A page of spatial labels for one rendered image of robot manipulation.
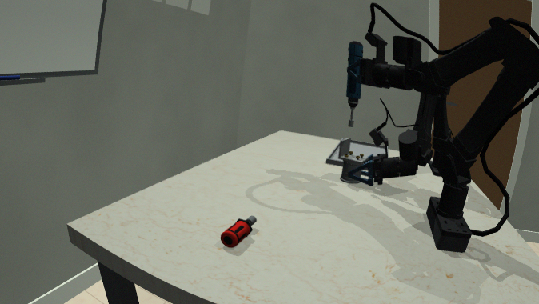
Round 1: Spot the dark grey cylinder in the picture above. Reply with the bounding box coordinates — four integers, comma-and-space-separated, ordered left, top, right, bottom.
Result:
340, 160, 364, 184

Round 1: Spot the dark blue nut driver barrel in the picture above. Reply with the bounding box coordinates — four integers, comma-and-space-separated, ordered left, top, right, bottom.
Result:
346, 41, 363, 127

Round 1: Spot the grey metal bracket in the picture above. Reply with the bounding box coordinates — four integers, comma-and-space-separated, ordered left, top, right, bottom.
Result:
338, 138, 369, 164

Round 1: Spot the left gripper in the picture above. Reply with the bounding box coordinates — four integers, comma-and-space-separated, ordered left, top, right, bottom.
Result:
347, 33, 392, 89

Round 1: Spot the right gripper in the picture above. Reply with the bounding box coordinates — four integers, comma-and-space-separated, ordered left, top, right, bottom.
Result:
348, 131, 400, 186

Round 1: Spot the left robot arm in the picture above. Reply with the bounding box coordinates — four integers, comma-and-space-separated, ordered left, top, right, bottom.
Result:
387, 17, 539, 239

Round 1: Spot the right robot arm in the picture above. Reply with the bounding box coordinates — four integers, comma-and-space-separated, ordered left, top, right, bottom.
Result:
397, 86, 452, 177

